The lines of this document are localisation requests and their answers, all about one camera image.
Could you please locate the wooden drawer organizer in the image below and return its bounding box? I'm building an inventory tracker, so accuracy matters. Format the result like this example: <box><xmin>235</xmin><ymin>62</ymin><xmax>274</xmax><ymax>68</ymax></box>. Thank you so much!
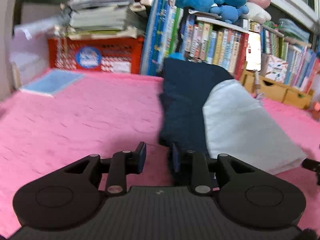
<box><xmin>240</xmin><ymin>70</ymin><xmax>312</xmax><ymax>109</ymax></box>

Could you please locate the white plush toy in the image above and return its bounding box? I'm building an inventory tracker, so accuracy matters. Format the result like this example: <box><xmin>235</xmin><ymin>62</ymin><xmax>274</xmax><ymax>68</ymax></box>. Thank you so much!
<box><xmin>243</xmin><ymin>2</ymin><xmax>271</xmax><ymax>24</ymax></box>

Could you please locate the smartphone with lit screen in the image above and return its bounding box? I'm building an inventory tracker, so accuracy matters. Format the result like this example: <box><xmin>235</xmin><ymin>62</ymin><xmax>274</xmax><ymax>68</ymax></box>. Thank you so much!
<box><xmin>246</xmin><ymin>31</ymin><xmax>261</xmax><ymax>71</ymax></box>

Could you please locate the blue ball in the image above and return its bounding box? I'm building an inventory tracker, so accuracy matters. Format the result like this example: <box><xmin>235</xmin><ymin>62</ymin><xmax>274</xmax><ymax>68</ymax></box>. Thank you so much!
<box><xmin>168</xmin><ymin>52</ymin><xmax>185</xmax><ymax>61</ymax></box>

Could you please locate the stack of papers and books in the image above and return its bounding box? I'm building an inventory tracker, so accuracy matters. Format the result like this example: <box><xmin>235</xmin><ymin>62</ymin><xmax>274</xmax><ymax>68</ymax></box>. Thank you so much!
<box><xmin>54</xmin><ymin>0</ymin><xmax>147</xmax><ymax>40</ymax></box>

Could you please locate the white patterned box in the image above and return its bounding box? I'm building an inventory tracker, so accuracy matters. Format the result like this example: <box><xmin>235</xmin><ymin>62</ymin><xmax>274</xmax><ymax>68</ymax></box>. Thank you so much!
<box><xmin>263</xmin><ymin>55</ymin><xmax>289</xmax><ymax>83</ymax></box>

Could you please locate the left row of books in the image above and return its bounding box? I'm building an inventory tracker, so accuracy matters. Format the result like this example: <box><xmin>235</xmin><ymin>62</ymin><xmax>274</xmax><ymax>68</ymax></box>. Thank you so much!
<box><xmin>140</xmin><ymin>0</ymin><xmax>183</xmax><ymax>76</ymax></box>

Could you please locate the blue notebook on table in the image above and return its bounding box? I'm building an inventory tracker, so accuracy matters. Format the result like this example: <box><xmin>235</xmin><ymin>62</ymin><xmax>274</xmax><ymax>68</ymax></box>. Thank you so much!
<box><xmin>19</xmin><ymin>70</ymin><xmax>84</xmax><ymax>97</ymax></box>

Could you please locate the white and navy jacket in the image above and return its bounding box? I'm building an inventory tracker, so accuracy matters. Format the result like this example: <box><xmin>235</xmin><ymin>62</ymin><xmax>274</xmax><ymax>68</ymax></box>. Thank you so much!
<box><xmin>159</xmin><ymin>58</ymin><xmax>306</xmax><ymax>174</ymax></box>

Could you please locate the red plastic crate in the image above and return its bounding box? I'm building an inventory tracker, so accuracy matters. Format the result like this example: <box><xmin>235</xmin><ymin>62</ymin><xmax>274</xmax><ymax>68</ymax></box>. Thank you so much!
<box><xmin>47</xmin><ymin>36</ymin><xmax>144</xmax><ymax>74</ymax></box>

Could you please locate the row of colourful books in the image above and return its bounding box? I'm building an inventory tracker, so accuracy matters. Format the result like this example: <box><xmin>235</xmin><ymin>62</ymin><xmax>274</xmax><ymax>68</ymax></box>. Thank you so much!
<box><xmin>179</xmin><ymin>14</ymin><xmax>319</xmax><ymax>93</ymax></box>

